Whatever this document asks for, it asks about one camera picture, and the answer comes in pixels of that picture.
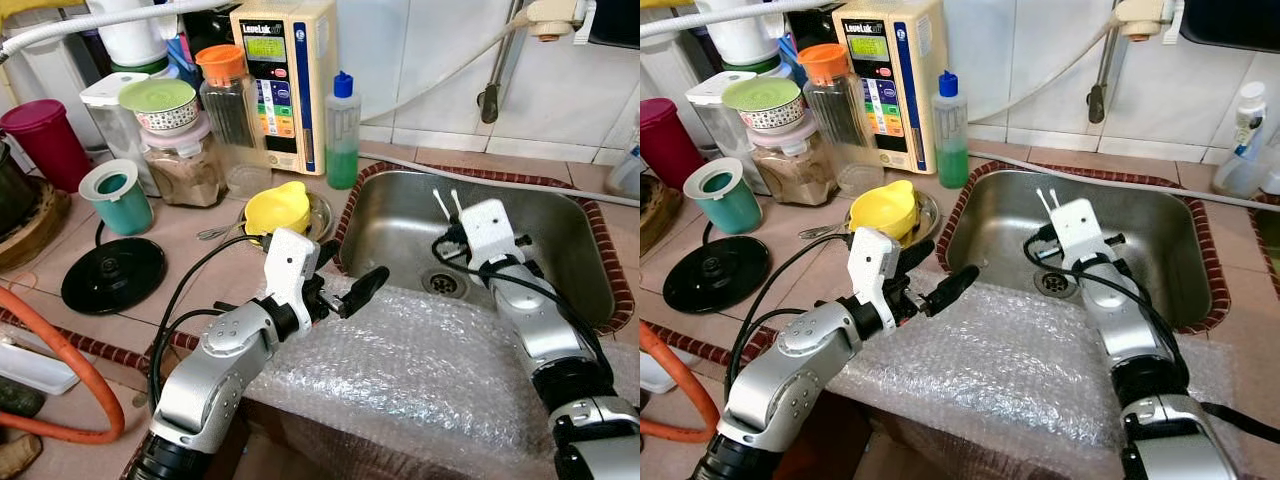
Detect round steel dish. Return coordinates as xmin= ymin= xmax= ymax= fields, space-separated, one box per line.
xmin=232 ymin=188 xmax=337 ymax=247
xmin=845 ymin=188 xmax=941 ymax=249

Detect yellow plastic cup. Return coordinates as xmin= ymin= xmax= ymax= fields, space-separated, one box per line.
xmin=848 ymin=180 xmax=919 ymax=241
xmin=244 ymin=180 xmax=313 ymax=241

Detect steel sink drain strainer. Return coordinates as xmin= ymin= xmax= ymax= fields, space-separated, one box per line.
xmin=1035 ymin=268 xmax=1079 ymax=299
xmin=420 ymin=267 xmax=469 ymax=300

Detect clear bubble wrap sheet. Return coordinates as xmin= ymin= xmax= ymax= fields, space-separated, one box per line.
xmin=243 ymin=272 xmax=641 ymax=476
xmin=825 ymin=270 xmax=1236 ymax=471

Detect green liquid bottle blue cap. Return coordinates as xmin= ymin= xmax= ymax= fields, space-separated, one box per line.
xmin=325 ymin=70 xmax=362 ymax=191
xmin=932 ymin=70 xmax=971 ymax=189

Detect brown powder jar pink lid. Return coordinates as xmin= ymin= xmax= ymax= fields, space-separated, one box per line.
xmin=140 ymin=113 xmax=229 ymax=209
xmin=748 ymin=115 xmax=839 ymax=207

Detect cream water ionizer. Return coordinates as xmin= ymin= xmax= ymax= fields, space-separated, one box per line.
xmin=230 ymin=0 xmax=339 ymax=177
xmin=832 ymin=0 xmax=949 ymax=176

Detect maroon cabinet door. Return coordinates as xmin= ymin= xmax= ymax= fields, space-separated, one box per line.
xmin=790 ymin=395 xmax=881 ymax=480
xmin=212 ymin=398 xmax=263 ymax=480

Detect clear jar orange lid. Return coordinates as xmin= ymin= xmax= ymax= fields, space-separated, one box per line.
xmin=797 ymin=43 xmax=886 ymax=196
xmin=195 ymin=44 xmax=273 ymax=198

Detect teal cup white lid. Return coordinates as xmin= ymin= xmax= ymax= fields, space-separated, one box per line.
xmin=683 ymin=157 xmax=764 ymax=236
xmin=78 ymin=158 xmax=155 ymax=237

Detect black round kettle base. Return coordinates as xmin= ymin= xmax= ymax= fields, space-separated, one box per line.
xmin=662 ymin=235 xmax=773 ymax=315
xmin=60 ymin=236 xmax=169 ymax=317

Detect steel sink basin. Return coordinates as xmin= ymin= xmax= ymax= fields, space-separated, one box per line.
xmin=335 ymin=165 xmax=638 ymax=336
xmin=940 ymin=165 xmax=1231 ymax=333

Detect patterned tin green lid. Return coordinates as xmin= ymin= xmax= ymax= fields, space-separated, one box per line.
xmin=118 ymin=78 xmax=201 ymax=134
xmin=721 ymin=76 xmax=806 ymax=132

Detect blue plastic utensils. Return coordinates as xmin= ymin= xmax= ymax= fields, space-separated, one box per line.
xmin=785 ymin=30 xmax=816 ymax=81
xmin=165 ymin=35 xmax=206 ymax=89

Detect clear container white lid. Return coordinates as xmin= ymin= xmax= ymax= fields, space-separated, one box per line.
xmin=80 ymin=72 xmax=161 ymax=196
xmin=686 ymin=70 xmax=761 ymax=166

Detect round wooden trivet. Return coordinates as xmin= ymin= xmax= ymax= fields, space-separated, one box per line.
xmin=0 ymin=180 xmax=74 ymax=273
xmin=640 ymin=175 xmax=683 ymax=256

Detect white rectangular tray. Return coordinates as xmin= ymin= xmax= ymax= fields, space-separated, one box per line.
xmin=0 ymin=335 xmax=81 ymax=396
xmin=640 ymin=345 xmax=676 ymax=394

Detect maroon plastic canister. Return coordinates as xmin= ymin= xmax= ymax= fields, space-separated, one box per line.
xmin=0 ymin=98 xmax=94 ymax=194
xmin=640 ymin=97 xmax=706 ymax=191

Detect white jug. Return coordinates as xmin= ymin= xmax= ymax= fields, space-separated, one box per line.
xmin=695 ymin=0 xmax=791 ymax=73
xmin=85 ymin=0 xmax=173 ymax=76

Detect clear spray bottle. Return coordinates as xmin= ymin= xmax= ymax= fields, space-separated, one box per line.
xmin=1212 ymin=80 xmax=1280 ymax=199
xmin=605 ymin=140 xmax=641 ymax=201

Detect dark flat object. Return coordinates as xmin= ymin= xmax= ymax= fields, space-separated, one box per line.
xmin=0 ymin=375 xmax=46 ymax=419

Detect dark metal pot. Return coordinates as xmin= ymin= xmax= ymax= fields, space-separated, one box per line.
xmin=0 ymin=140 xmax=43 ymax=236

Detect black flat strip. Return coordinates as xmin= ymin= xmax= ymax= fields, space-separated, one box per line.
xmin=1198 ymin=400 xmax=1280 ymax=447

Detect cream tap head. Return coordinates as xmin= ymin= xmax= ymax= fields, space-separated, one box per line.
xmin=1115 ymin=0 xmax=1186 ymax=43
xmin=525 ymin=0 xmax=598 ymax=43

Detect brown rough lump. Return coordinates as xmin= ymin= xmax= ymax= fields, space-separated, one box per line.
xmin=0 ymin=432 xmax=43 ymax=480

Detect black plastic tray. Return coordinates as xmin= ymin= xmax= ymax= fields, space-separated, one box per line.
xmin=1180 ymin=0 xmax=1280 ymax=53
xmin=588 ymin=0 xmax=641 ymax=48

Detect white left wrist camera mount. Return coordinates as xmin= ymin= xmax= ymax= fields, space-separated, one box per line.
xmin=847 ymin=227 xmax=901 ymax=331
xmin=263 ymin=227 xmax=323 ymax=336

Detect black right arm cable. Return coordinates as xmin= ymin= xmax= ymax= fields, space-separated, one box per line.
xmin=1022 ymin=225 xmax=1186 ymax=371
xmin=432 ymin=225 xmax=616 ymax=391

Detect steel tap lever black handle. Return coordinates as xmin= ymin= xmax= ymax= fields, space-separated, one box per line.
xmin=1086 ymin=0 xmax=1136 ymax=126
xmin=477 ymin=0 xmax=531 ymax=126

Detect orange hose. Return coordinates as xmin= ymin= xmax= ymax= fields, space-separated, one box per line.
xmin=0 ymin=285 xmax=127 ymax=446
xmin=640 ymin=320 xmax=723 ymax=446

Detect white corrugated hose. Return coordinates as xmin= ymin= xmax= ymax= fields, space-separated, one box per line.
xmin=0 ymin=0 xmax=236 ymax=63
xmin=640 ymin=0 xmax=831 ymax=41

